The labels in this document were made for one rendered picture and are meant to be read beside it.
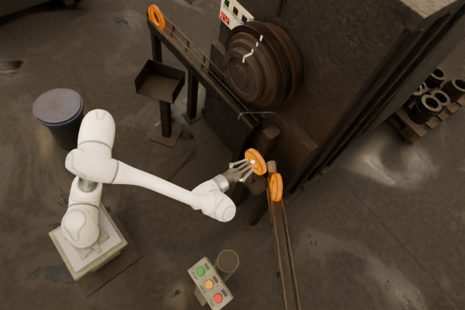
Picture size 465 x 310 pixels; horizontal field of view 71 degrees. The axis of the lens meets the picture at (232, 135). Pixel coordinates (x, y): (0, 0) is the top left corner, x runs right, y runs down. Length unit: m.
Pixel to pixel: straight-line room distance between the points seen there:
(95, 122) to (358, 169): 2.22
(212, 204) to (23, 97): 2.18
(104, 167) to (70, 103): 1.19
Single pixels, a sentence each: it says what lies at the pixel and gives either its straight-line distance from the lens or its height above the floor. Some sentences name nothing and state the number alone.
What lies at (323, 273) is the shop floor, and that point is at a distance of 2.57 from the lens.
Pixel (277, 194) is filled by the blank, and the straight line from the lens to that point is 1.79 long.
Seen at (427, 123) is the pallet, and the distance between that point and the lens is 3.48.
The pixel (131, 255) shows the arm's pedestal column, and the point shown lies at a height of 0.02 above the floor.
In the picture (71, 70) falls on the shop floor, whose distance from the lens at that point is 3.31.
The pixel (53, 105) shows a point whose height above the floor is 0.43.
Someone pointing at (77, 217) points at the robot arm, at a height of 0.65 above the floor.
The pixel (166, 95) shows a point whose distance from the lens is 2.23.
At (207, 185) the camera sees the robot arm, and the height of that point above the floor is 0.88.
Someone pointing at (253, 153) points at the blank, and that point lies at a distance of 1.69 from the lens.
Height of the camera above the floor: 2.35
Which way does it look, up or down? 58 degrees down
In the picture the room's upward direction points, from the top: 15 degrees clockwise
